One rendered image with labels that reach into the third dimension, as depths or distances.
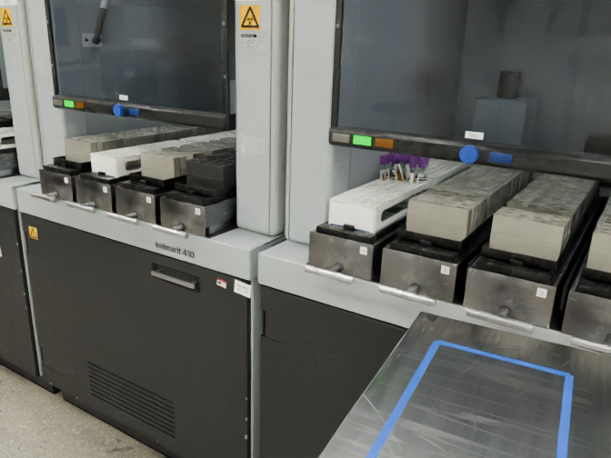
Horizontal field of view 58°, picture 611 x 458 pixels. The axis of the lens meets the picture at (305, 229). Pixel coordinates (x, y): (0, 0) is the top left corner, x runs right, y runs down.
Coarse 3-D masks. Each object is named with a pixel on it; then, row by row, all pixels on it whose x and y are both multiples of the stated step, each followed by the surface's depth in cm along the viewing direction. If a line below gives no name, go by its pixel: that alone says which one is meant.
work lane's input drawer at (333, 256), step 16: (320, 224) 106; (352, 224) 104; (400, 224) 111; (320, 240) 105; (336, 240) 103; (352, 240) 102; (368, 240) 100; (384, 240) 103; (320, 256) 106; (336, 256) 104; (352, 256) 102; (368, 256) 100; (320, 272) 101; (336, 272) 102; (352, 272) 103; (368, 272) 101
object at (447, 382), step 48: (432, 336) 65; (480, 336) 66; (384, 384) 56; (432, 384) 56; (480, 384) 56; (528, 384) 56; (576, 384) 57; (336, 432) 49; (384, 432) 49; (432, 432) 49; (480, 432) 49; (528, 432) 49; (576, 432) 50
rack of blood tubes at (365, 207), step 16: (352, 192) 112; (368, 192) 112; (384, 192) 112; (400, 192) 113; (416, 192) 118; (336, 208) 105; (352, 208) 104; (368, 208) 102; (384, 208) 104; (400, 208) 121; (368, 224) 103; (384, 224) 106
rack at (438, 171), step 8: (432, 160) 148; (440, 160) 148; (432, 168) 137; (440, 168) 138; (448, 168) 138; (456, 168) 138; (464, 168) 144; (432, 176) 128; (440, 176) 129; (448, 176) 134; (432, 184) 127
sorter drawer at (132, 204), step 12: (132, 180) 136; (120, 192) 133; (132, 192) 131; (144, 192) 129; (156, 192) 129; (120, 204) 134; (132, 204) 132; (144, 204) 129; (156, 204) 128; (108, 216) 131; (120, 216) 129; (132, 216) 130; (144, 216) 130
